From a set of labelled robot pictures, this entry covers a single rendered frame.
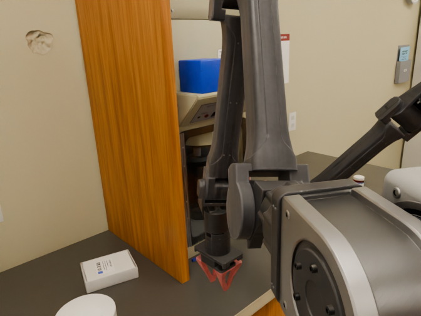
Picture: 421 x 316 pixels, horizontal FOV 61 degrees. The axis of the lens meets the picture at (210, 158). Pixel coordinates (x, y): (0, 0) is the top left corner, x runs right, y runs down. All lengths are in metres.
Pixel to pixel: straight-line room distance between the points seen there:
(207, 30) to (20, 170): 0.78
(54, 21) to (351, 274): 1.25
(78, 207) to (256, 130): 1.09
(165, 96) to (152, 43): 0.14
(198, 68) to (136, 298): 0.69
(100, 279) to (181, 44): 0.74
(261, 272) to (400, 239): 0.93
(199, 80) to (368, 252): 0.79
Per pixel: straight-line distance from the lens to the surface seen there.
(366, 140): 1.03
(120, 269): 1.20
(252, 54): 0.51
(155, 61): 0.97
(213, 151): 0.72
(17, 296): 1.29
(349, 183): 0.36
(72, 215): 1.48
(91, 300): 0.93
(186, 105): 1.01
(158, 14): 0.94
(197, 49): 1.12
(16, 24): 1.33
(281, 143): 0.47
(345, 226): 0.29
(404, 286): 0.27
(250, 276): 1.18
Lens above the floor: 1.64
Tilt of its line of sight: 18 degrees down
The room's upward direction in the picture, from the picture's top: 3 degrees counter-clockwise
